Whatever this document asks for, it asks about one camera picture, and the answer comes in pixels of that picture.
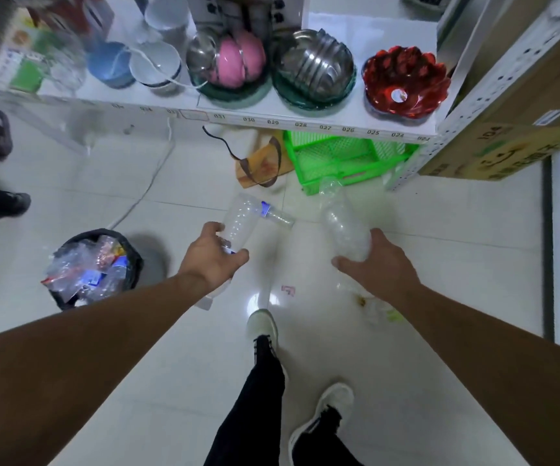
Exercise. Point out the person's white shoe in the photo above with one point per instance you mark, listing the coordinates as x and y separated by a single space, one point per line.
336 395
262 322

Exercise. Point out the crushed clear plastic bottle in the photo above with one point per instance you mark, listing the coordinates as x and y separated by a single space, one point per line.
344 228

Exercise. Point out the person's left white shoe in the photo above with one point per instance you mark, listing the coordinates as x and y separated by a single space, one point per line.
262 322

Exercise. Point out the plastic litter scraps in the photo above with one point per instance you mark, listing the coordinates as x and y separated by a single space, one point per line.
379 310

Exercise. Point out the white box with black dots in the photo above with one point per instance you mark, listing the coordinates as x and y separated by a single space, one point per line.
241 12

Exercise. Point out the person's left hand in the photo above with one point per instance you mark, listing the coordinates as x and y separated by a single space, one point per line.
207 262

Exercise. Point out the person's right forearm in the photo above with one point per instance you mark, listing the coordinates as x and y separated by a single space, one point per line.
498 363

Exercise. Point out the stack of steel bowls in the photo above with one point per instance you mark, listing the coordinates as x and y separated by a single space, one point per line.
315 63

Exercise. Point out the green and white carton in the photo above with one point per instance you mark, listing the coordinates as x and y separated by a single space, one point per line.
20 58

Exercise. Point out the single steel bowl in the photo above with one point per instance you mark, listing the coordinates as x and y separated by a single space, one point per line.
198 53

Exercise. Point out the green glass dish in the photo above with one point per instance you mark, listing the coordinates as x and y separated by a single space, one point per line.
251 94
348 94

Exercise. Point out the black trash bin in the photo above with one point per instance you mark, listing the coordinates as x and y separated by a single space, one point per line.
134 259

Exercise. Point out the white bowl with dark rim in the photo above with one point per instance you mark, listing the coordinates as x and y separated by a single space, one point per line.
156 65

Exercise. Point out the person's right thumb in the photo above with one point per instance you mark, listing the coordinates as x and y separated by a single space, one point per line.
344 264

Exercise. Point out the red glass bowl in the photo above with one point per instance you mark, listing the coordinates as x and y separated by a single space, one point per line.
406 82

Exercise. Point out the person's left forearm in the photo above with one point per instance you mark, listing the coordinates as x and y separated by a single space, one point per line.
76 363

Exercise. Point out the blue bowl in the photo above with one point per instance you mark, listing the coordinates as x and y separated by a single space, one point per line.
110 65

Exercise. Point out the clear bottle with blue label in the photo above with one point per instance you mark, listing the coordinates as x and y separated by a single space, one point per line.
240 223

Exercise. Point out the pink plastic bowls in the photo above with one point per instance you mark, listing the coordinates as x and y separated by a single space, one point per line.
238 60

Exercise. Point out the clear glass jug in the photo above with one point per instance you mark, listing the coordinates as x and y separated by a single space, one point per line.
69 67

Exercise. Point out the red and blue box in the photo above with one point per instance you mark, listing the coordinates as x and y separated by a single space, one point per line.
78 14

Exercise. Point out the small clear bottle blue cap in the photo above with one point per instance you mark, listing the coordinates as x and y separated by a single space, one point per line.
276 215

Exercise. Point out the green plastic basket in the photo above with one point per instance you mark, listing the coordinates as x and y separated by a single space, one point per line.
338 160

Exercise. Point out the person's right white shoe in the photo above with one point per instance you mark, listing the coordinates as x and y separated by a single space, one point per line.
336 395

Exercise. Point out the brown cardboard box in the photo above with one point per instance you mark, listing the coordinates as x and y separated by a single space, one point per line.
527 150

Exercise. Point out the black trousers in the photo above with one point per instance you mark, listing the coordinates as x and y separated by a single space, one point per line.
255 412

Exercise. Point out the white metal shelf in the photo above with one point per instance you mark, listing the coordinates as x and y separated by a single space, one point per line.
260 117

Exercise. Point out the white cup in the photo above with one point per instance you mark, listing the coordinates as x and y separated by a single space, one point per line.
166 14

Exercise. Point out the person's right hand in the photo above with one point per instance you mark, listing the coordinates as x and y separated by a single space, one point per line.
382 274

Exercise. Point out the pink floor sticker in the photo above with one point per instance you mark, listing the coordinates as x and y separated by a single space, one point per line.
287 290

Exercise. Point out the person's left thumb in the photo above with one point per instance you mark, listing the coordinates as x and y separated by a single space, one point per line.
237 261

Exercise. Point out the pile of plastic waste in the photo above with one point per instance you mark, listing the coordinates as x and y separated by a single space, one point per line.
86 271

